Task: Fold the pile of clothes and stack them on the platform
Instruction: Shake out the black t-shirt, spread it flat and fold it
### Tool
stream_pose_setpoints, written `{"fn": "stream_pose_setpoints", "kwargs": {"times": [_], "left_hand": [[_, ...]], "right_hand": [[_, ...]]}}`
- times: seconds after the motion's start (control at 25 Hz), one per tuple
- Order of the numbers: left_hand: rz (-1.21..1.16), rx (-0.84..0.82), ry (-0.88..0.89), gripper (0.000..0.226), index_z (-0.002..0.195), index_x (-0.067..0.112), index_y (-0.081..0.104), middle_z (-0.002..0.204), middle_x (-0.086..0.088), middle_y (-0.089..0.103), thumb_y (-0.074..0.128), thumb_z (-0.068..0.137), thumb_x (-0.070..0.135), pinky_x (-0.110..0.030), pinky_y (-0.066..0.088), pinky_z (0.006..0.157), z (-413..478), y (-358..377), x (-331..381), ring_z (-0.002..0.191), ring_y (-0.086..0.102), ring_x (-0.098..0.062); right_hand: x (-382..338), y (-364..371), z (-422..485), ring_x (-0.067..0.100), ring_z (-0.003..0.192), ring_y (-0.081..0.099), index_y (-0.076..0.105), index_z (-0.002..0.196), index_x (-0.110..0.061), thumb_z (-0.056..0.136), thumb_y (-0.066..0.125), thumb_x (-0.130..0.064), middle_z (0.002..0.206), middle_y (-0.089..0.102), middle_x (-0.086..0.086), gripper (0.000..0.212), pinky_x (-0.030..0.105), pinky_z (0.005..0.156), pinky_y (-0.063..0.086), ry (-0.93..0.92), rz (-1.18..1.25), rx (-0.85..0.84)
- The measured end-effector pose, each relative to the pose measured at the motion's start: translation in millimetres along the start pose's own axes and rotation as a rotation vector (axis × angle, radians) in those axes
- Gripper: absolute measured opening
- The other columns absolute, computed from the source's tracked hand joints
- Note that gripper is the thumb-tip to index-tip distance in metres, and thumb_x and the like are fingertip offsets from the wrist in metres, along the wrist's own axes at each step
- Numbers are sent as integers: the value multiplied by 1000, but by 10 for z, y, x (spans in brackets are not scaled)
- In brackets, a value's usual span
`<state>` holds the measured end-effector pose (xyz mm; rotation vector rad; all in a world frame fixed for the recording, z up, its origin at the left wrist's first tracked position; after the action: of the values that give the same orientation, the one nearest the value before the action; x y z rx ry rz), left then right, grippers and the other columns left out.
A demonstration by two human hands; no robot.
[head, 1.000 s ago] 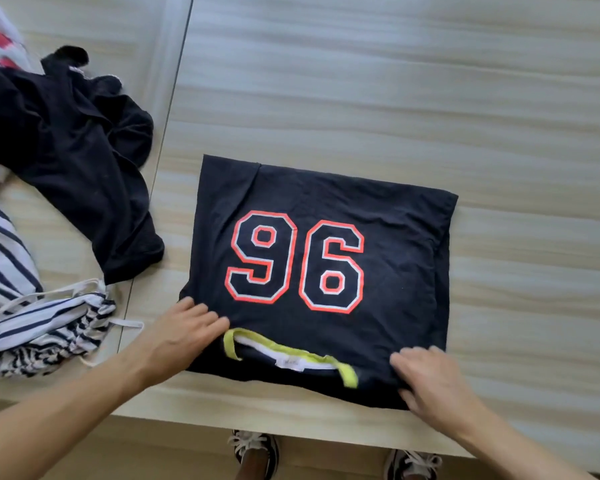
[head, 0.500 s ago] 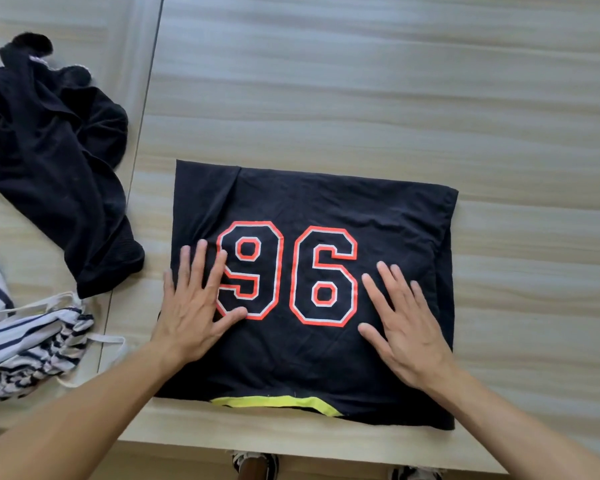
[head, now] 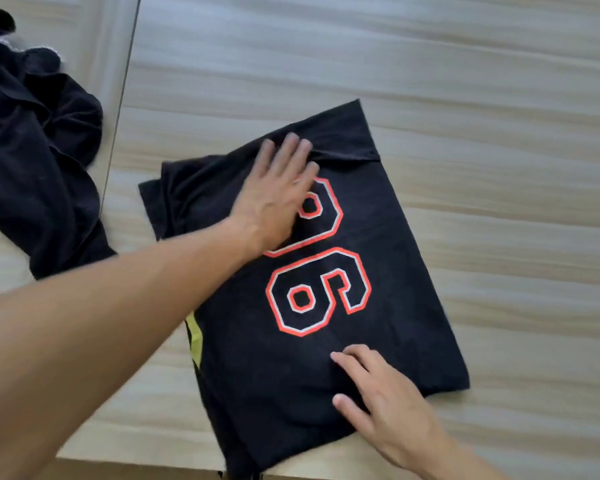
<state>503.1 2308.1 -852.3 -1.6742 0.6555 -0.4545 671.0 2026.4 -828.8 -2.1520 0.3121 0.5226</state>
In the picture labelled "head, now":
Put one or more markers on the person's right hand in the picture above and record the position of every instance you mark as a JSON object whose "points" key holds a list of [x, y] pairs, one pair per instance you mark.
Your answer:
{"points": [[400, 419]]}

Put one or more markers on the person's left hand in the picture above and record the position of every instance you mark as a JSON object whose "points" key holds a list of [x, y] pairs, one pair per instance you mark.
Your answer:
{"points": [[267, 209]]}

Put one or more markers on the person's right thumb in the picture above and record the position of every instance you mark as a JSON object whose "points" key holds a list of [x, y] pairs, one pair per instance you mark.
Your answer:
{"points": [[352, 412]]}

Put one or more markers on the person's right middle finger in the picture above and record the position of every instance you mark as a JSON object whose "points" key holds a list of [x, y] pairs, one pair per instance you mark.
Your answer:
{"points": [[372, 354]]}

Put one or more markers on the person's left middle finger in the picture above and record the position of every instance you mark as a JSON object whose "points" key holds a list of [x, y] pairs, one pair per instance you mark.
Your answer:
{"points": [[299, 162]]}

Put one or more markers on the person's left little finger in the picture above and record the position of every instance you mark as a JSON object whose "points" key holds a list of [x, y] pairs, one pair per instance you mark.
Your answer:
{"points": [[262, 162]]}

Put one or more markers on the black shirt with orange-outlined print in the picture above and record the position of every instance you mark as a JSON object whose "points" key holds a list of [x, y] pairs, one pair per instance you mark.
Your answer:
{"points": [[395, 274]]}

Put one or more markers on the person's right forearm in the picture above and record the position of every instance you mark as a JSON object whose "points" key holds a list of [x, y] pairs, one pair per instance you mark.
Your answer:
{"points": [[460, 464]]}

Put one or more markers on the person's left forearm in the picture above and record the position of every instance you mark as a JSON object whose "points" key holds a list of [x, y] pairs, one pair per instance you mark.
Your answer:
{"points": [[105, 319]]}

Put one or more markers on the yellow-green fabric strip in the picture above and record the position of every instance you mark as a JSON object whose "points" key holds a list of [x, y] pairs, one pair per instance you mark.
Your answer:
{"points": [[196, 339]]}

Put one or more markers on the crumpled black garment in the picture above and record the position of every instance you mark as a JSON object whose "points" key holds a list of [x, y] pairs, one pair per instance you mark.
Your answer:
{"points": [[35, 169]]}

